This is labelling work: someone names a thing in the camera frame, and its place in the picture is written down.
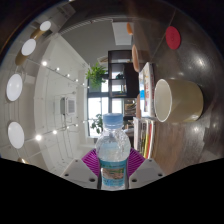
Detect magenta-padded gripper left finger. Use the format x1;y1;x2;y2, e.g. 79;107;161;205
60;148;101;190

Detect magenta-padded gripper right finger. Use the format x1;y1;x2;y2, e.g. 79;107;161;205
127;147;166;190

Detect clear blue-capped water bottle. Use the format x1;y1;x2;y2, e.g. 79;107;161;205
95;112;132;191

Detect potted green plant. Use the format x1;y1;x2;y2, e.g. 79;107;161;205
85;63;108;90
90;113;104;135

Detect ceiling air conditioner unit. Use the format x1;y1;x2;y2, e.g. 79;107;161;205
59;94;78;116

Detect cream ceramic mug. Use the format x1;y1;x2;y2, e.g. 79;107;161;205
153;78;205;123

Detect blue-covered magazine stack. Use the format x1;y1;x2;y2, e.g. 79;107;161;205
138;61;156;118

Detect low dark shelf unit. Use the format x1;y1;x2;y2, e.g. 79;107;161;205
107;49;140;118

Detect round ceiling lights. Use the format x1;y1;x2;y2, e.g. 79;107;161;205
5;19;81;150

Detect orange chairs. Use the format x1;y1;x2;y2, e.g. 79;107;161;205
126;22;142;120

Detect flat round red coaster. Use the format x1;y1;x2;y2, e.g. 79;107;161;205
165;25;182;51

